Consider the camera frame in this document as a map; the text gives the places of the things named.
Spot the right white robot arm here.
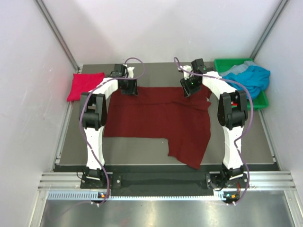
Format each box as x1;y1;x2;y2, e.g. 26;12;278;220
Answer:
177;59;248;190

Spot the aluminium corner post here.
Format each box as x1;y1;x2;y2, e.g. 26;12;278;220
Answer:
250;0;290;59
34;0;80;71

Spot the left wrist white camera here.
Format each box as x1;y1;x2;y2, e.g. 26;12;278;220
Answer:
126;67;135;78

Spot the left aluminium corner post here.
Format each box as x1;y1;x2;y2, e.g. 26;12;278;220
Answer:
34;0;80;71

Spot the right aluminium corner post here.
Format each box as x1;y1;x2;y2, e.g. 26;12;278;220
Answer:
250;0;290;59

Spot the green plastic bin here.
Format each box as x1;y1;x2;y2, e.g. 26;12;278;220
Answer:
214;58;269;110

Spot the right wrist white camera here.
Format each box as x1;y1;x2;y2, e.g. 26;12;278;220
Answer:
178;65;192;80

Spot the folded bright red t-shirt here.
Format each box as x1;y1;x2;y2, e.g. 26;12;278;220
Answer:
66;72;105;102

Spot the blue t-shirt in bin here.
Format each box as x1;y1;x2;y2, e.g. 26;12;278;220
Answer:
223;66;270;100

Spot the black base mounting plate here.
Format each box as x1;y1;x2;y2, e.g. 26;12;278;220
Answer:
81;172;248;189

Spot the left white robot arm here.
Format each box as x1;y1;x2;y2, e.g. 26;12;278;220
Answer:
79;63;138;189

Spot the grey t-shirt in bin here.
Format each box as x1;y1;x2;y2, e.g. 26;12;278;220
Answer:
219;61;257;77

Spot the grey slotted cable duct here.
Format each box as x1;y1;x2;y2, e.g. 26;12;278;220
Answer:
47;191;236;201

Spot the dark maroon t-shirt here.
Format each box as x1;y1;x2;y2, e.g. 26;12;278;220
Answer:
104;86;211;170

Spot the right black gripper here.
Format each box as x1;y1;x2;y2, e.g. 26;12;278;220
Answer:
179;75;201;98

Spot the aluminium front rail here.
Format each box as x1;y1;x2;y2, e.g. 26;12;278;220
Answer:
38;171;295;191

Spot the wrist white camera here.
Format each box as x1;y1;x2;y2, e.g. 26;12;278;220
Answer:
178;65;192;80
126;67;135;78

